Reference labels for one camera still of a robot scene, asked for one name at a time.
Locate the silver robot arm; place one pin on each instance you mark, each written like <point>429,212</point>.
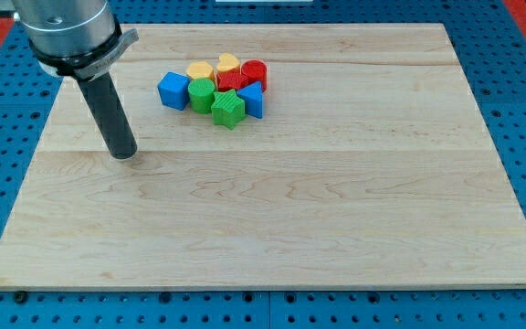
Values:
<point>76,38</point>

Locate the blue cube block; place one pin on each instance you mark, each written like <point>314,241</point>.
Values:
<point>173,91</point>

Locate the green star block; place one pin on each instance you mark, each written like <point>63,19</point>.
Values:
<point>228,109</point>

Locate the blue triangle block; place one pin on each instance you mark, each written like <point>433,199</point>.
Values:
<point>252,95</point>

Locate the red star block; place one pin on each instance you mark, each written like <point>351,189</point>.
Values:
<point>231,80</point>

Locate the red cylinder block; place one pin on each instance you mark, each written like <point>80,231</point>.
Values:
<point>256,71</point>

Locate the green cylinder block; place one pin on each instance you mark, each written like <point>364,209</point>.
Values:
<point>201,95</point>

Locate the yellow heart block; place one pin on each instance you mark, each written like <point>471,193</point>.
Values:
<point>228,62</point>

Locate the wooden board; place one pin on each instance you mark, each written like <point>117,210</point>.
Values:
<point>371,169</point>

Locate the yellow hexagon block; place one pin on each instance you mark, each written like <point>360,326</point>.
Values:
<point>200,70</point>

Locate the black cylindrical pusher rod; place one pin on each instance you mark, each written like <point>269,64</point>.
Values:
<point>105,107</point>

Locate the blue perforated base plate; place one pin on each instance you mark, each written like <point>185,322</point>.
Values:
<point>490,46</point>

